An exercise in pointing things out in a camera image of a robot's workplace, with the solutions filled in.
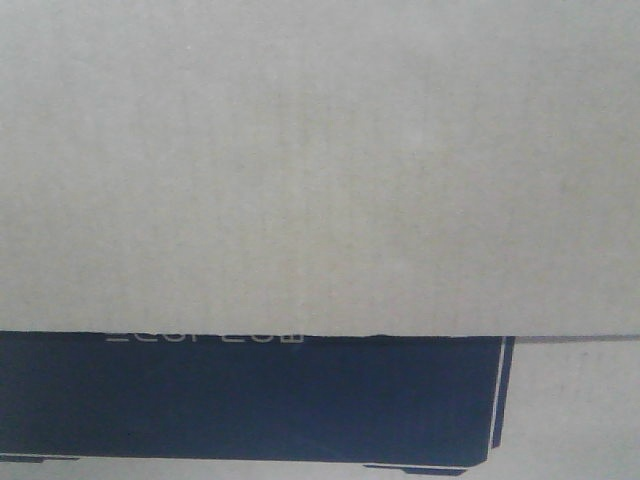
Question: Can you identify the brown cardboard box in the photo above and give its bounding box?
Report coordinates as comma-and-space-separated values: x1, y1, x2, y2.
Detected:
1, 1, 639, 479

